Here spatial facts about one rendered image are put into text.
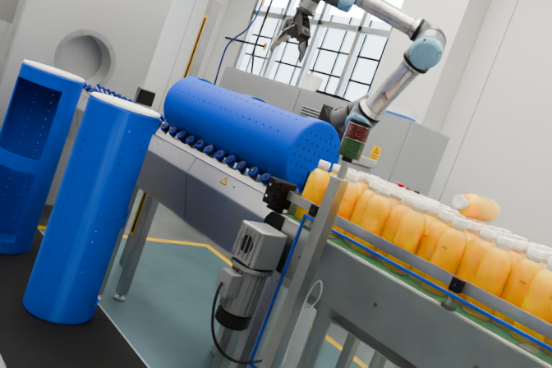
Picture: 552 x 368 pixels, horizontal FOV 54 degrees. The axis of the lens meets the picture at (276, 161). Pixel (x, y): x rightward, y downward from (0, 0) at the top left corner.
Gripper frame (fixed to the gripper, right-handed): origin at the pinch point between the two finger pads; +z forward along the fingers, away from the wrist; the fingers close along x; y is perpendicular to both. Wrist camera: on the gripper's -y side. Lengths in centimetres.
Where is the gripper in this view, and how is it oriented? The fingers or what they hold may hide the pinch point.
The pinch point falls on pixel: (285, 57)
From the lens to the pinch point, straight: 223.3
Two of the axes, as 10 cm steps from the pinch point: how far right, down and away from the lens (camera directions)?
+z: -4.3, 8.5, 2.9
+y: -3.7, -4.6, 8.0
